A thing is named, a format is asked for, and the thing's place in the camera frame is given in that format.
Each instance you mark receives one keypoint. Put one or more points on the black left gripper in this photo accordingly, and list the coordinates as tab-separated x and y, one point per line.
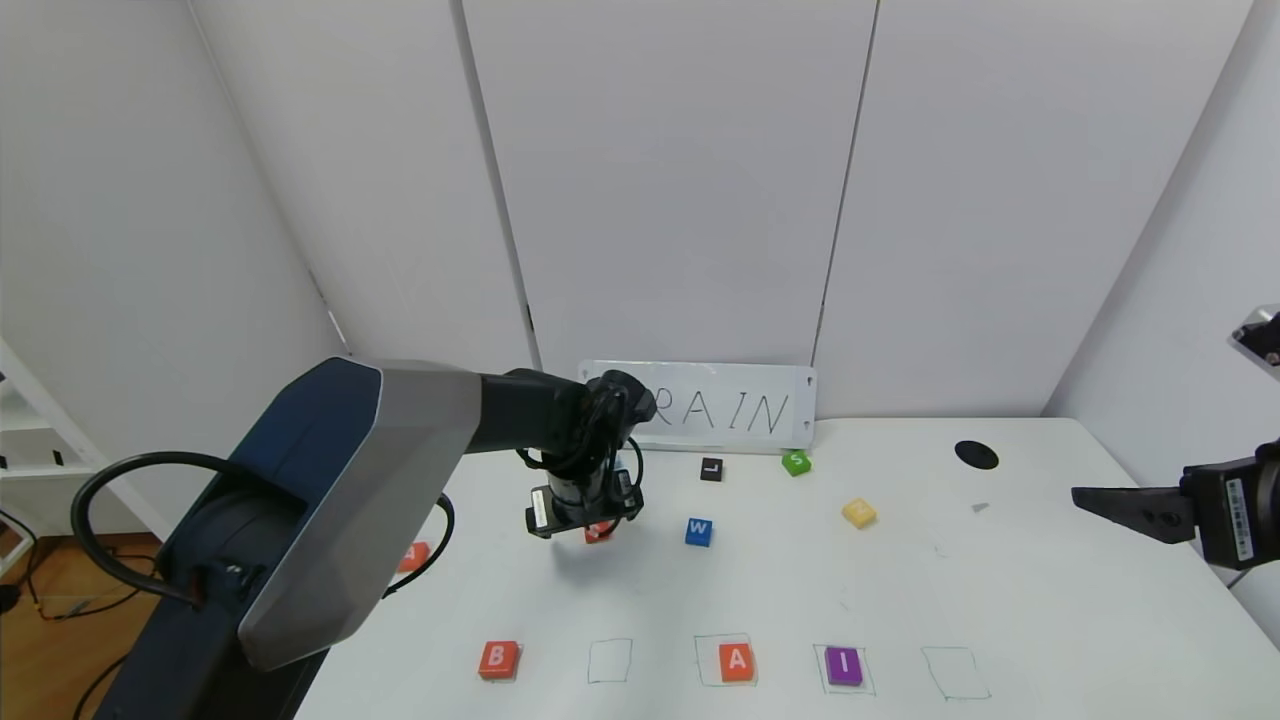
541	512

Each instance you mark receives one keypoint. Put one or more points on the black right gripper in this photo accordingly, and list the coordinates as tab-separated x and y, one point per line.
1232	510

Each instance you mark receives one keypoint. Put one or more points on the orange R letter block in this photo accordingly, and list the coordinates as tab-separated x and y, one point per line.
601	535

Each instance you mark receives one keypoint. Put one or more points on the orange A letter block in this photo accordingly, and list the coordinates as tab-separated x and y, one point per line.
415	558
736	663

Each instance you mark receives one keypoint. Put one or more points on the yellow N letter block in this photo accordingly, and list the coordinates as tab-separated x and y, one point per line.
859	514

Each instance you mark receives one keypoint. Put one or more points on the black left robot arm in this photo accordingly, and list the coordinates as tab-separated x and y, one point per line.
330	500

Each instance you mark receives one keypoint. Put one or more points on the blue W letter block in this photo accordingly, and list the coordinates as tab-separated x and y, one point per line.
699	532

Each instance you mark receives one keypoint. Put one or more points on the black L letter block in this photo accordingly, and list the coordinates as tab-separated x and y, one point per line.
711	470

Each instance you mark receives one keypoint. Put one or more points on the orange B letter block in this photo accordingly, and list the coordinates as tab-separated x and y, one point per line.
499	661

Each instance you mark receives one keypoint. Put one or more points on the white BRAIN sign board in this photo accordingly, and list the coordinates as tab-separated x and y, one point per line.
740	408

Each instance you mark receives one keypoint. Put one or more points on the green S letter block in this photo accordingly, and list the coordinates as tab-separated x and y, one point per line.
796	464

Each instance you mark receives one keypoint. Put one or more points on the purple I letter block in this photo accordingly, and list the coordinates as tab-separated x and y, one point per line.
843	666

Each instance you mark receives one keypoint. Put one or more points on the white shelf rack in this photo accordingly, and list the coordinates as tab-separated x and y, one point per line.
40	420

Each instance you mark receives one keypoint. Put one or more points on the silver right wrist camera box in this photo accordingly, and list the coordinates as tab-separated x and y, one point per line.
1262	340

